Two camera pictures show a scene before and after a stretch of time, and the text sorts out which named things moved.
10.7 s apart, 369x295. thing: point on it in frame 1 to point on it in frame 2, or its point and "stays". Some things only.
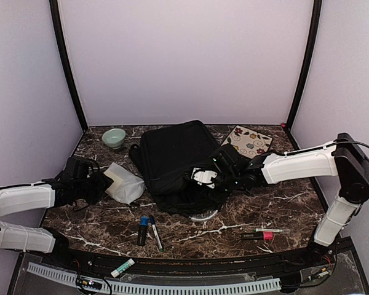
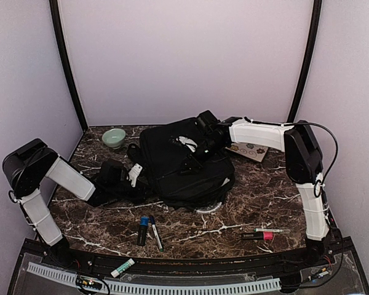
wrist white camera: x=205 y=176 to x=188 y=142
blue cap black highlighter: x=144 y=223 stays
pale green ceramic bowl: x=114 y=137 stays
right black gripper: x=206 y=193 to x=192 y=164
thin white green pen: x=267 y=230 stays
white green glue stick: x=129 y=263 stays
